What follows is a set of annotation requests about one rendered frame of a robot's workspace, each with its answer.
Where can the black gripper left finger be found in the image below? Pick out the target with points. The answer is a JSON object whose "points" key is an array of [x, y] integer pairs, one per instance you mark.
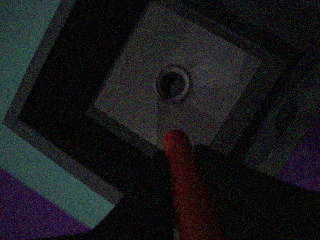
{"points": [[144, 213]]}

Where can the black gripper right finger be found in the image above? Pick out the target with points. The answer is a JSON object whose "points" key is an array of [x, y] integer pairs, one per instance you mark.
{"points": [[256, 206]]}

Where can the grey square plate with hole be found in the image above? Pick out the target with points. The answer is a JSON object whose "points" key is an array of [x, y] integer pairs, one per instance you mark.
{"points": [[166, 47]]}

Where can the dark red peg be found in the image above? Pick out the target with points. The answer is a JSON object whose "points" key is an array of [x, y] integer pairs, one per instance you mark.
{"points": [[196, 213]]}

